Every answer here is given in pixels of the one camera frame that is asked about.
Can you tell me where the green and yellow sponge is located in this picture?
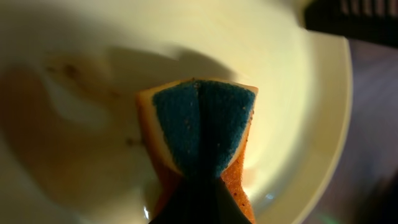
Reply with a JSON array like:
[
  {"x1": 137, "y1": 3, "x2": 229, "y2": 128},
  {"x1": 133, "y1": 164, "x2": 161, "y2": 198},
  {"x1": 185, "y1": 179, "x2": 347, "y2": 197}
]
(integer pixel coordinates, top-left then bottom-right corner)
[{"x1": 136, "y1": 79, "x2": 258, "y2": 223}]

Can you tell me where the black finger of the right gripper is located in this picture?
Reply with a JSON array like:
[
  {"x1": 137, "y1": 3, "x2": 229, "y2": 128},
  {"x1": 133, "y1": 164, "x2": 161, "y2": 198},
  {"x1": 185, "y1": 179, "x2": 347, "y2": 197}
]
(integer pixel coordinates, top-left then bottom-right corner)
[{"x1": 304, "y1": 0, "x2": 397, "y2": 48}]

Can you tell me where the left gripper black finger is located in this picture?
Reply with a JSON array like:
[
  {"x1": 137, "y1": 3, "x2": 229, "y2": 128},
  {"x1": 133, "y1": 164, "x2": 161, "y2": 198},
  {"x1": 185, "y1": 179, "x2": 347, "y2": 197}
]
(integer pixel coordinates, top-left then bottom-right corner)
[{"x1": 150, "y1": 178, "x2": 251, "y2": 224}]

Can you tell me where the yellow plate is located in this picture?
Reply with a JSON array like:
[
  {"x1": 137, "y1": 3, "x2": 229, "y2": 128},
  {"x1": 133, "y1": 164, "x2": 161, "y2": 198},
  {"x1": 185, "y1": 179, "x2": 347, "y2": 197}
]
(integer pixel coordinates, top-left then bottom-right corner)
[{"x1": 1, "y1": 0, "x2": 353, "y2": 223}]

